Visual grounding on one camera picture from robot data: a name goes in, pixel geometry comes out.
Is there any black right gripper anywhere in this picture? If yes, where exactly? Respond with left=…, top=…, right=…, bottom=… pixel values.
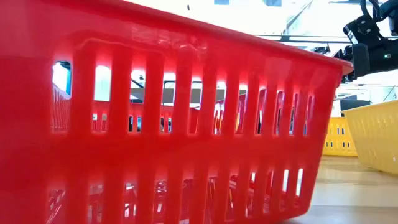
left=333, top=39, right=398, bottom=78

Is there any yellow slotted plastic basket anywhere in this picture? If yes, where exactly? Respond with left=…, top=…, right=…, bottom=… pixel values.
left=322, top=116, right=358, bottom=157
left=341, top=99, right=398, bottom=175

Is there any red slotted plastic basket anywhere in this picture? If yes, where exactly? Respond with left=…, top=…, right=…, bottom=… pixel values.
left=0, top=0, right=354, bottom=224

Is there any dark background monitor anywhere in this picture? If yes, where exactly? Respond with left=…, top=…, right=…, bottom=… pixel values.
left=340, top=99, right=371, bottom=112

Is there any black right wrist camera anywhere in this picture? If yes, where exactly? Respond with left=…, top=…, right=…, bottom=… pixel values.
left=343, top=14, right=384, bottom=45

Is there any black horizontal background rail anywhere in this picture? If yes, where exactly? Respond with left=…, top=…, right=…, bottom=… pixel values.
left=256, top=34, right=398, bottom=44

